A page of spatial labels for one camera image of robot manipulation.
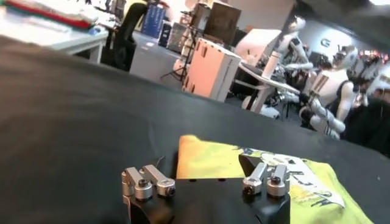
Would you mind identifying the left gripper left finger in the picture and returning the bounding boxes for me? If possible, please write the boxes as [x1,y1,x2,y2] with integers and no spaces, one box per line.
[121,155,177,201]

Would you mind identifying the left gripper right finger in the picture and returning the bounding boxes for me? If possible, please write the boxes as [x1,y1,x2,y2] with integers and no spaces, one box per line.
[238,153,289,197]

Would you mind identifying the yellow-green printed t-shirt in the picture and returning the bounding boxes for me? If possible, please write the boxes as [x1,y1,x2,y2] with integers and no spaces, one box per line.
[176,135,375,224]

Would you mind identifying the person in black clothes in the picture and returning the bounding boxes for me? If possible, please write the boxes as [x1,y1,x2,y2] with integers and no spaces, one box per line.
[344,91,390,158]

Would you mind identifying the stack of folded clothes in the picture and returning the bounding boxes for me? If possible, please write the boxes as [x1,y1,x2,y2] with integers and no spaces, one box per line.
[0,0,100,31]

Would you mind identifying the small white standing desk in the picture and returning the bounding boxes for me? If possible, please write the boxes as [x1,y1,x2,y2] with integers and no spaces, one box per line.
[234,62,301,113]

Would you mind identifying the white humanoid robot right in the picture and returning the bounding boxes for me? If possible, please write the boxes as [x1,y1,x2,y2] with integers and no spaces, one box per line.
[242,45,360,141]

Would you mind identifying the white bottle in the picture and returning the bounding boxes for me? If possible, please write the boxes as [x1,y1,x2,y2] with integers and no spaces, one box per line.
[261,51,283,80]

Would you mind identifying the tall white cardboard box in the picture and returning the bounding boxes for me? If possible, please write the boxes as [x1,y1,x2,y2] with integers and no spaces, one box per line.
[182,38,242,103]

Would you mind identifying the matte dark brown table cover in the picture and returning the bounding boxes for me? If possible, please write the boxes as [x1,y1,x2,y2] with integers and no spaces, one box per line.
[0,35,147,224]

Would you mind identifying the black office chair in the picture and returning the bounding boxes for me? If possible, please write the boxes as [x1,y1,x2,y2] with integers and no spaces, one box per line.
[100,1,150,72]

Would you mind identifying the blue storage crates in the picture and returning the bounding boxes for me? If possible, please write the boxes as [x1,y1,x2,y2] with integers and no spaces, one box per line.
[140,2,167,39]

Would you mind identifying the large white desk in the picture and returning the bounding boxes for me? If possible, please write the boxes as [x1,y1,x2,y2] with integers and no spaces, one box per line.
[0,9,109,65]

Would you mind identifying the black monitor screen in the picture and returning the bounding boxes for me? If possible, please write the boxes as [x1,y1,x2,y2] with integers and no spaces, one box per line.
[204,1,242,46]

